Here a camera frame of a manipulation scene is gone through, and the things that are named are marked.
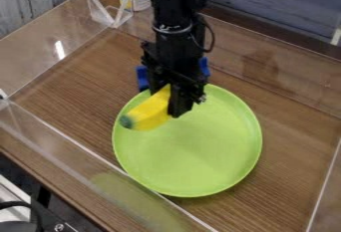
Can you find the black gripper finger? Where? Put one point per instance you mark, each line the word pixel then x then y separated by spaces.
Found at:
pixel 158 79
pixel 183 97

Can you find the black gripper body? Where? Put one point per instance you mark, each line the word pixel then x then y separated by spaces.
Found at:
pixel 175 52

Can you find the yellow toy banana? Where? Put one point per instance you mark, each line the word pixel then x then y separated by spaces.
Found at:
pixel 146 111

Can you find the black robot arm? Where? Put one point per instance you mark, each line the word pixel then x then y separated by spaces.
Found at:
pixel 178 14

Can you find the green round plate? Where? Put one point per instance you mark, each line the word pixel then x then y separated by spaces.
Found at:
pixel 199 153

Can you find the blue foam block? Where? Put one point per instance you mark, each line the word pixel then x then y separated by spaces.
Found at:
pixel 142 73

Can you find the clear acrylic enclosure wall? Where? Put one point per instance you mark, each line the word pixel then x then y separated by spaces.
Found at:
pixel 67 76

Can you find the clear acrylic corner bracket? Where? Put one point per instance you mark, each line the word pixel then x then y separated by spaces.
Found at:
pixel 110 15

